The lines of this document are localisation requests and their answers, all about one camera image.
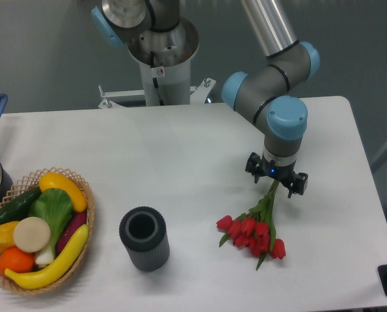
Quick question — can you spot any dark grey ribbed vase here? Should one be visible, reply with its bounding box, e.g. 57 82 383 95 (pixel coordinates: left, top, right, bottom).
119 206 170 272

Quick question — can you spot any woven wicker basket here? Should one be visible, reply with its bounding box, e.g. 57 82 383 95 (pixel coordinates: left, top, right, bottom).
0 168 94 295

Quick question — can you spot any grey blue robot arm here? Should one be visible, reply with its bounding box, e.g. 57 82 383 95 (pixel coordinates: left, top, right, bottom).
91 1 320 195

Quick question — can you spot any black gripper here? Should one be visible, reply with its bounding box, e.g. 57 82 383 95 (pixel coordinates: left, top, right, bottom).
245 152 308 198

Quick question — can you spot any purple sweet potato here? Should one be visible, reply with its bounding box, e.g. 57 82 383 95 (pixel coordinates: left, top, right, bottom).
56 212 87 255

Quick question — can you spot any dark green cucumber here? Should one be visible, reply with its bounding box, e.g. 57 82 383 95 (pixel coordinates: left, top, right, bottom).
0 187 42 225

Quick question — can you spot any yellow squash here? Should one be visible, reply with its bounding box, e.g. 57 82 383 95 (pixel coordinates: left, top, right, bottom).
38 172 88 213

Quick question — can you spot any green lettuce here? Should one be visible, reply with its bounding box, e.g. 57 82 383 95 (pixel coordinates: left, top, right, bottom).
28 188 73 268

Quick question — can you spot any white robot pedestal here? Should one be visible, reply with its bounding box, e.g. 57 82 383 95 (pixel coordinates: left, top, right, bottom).
98 59 216 109

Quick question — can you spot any red tulip bouquet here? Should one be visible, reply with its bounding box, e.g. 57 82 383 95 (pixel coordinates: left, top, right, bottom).
216 180 286 270

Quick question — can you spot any yellow bell pepper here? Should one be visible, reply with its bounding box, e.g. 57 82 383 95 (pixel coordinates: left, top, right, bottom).
0 221 19 253

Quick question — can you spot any orange fruit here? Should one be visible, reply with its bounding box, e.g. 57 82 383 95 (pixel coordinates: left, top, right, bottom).
0 247 34 276

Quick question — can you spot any beige round disc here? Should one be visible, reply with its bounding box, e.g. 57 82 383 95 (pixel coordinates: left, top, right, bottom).
13 217 51 253

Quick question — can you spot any yellow banana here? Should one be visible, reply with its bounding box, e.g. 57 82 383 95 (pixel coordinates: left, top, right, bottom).
5 224 89 290

